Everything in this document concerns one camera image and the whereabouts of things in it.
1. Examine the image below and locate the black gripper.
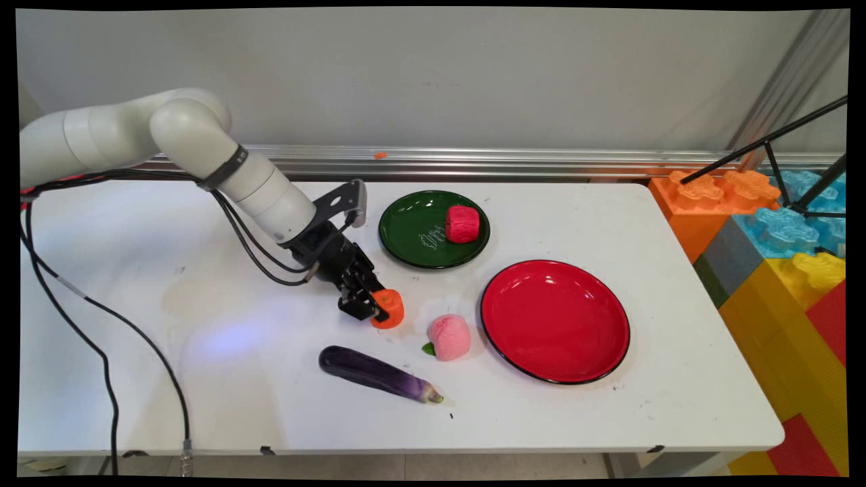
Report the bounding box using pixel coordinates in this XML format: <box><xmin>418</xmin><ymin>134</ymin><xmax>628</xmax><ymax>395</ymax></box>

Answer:
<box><xmin>281</xmin><ymin>220</ymin><xmax>390</xmax><ymax>323</ymax></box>

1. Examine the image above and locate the orange toy persimmon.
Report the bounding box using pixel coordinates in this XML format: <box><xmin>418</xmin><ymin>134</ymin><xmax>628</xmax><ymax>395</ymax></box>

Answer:
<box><xmin>370</xmin><ymin>289</ymin><xmax>405</xmax><ymax>330</ymax></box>

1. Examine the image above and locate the dark green plate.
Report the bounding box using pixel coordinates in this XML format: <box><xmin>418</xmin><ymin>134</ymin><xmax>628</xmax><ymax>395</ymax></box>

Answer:
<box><xmin>378</xmin><ymin>189</ymin><xmax>491</xmax><ymax>270</ymax></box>

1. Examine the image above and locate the purple toy eggplant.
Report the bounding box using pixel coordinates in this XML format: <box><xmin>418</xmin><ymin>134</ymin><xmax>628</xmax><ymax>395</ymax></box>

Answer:
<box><xmin>318</xmin><ymin>345</ymin><xmax>445</xmax><ymax>405</ymax></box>

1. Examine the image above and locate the pink toy peach with leaf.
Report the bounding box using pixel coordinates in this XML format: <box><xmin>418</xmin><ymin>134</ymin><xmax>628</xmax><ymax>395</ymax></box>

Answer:
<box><xmin>421</xmin><ymin>313</ymin><xmax>472</xmax><ymax>362</ymax></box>

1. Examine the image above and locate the red toy fruit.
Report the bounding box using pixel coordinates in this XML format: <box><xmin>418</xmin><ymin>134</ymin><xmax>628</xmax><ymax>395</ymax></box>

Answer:
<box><xmin>445</xmin><ymin>205</ymin><xmax>481</xmax><ymax>244</ymax></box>

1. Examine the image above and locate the red plate with black rim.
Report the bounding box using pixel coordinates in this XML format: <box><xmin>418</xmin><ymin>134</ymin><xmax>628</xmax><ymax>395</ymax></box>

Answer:
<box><xmin>480</xmin><ymin>259</ymin><xmax>631</xmax><ymax>386</ymax></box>

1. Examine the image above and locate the orange giant building block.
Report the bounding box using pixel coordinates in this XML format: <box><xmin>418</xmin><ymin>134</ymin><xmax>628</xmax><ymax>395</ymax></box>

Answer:
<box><xmin>648</xmin><ymin>169</ymin><xmax>782</xmax><ymax>264</ymax></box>

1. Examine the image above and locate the red giant building block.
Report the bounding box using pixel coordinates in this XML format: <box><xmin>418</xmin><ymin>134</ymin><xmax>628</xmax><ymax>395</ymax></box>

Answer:
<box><xmin>20</xmin><ymin>175</ymin><xmax>106</xmax><ymax>212</ymax></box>

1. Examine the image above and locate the grey giant building block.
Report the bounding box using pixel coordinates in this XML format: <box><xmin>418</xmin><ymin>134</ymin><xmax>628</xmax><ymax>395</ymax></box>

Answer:
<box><xmin>693</xmin><ymin>216</ymin><xmax>767</xmax><ymax>309</ymax></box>

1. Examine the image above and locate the yellow giant building block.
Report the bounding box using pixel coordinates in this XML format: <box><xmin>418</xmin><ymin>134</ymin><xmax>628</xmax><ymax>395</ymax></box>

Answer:
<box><xmin>719</xmin><ymin>252</ymin><xmax>846</xmax><ymax>476</ymax></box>

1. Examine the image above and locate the blue giant building block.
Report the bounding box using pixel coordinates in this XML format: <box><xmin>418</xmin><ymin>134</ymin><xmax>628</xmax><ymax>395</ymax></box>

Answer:
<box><xmin>734</xmin><ymin>169</ymin><xmax>846</xmax><ymax>259</ymax></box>

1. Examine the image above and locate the black tripod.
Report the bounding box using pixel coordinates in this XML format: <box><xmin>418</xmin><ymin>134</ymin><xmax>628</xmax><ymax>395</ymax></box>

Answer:
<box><xmin>680</xmin><ymin>95</ymin><xmax>848</xmax><ymax>218</ymax></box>

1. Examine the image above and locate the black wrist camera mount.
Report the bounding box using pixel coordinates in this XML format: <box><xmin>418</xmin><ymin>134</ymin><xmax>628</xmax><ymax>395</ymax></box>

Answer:
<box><xmin>313</xmin><ymin>179</ymin><xmax>369</xmax><ymax>229</ymax></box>

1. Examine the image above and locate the black cable strap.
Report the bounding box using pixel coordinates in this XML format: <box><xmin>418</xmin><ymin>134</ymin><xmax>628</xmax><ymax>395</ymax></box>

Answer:
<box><xmin>198</xmin><ymin>144</ymin><xmax>249</xmax><ymax>192</ymax></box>

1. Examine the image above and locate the black cable with silver plug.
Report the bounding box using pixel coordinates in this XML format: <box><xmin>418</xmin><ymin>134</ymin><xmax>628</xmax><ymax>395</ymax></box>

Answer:
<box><xmin>19</xmin><ymin>169</ymin><xmax>319</xmax><ymax>478</ymax></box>

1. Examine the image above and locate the aluminium rail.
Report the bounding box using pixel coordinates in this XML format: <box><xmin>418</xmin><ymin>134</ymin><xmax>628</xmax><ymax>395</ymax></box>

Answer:
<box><xmin>135</xmin><ymin>143</ymin><xmax>846</xmax><ymax>181</ymax></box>

